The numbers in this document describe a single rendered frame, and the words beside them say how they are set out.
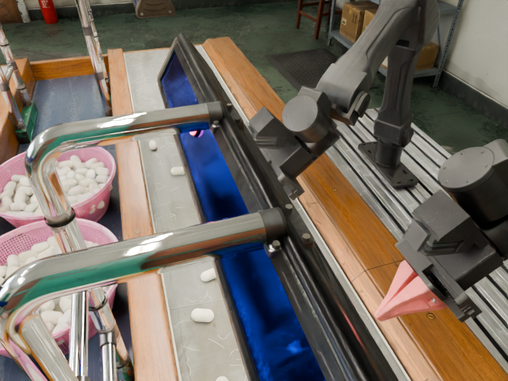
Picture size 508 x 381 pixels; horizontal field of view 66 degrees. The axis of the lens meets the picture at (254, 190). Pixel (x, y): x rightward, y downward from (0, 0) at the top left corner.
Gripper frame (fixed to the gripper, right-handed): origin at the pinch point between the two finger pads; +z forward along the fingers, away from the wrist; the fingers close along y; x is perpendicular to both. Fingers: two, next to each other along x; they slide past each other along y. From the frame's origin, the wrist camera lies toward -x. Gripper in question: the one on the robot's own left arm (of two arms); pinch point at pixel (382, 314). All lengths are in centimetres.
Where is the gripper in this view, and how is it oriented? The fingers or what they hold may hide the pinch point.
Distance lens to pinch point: 53.0
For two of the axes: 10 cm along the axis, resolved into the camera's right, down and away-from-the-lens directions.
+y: 3.0, 6.0, -7.4
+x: 6.2, 4.7, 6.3
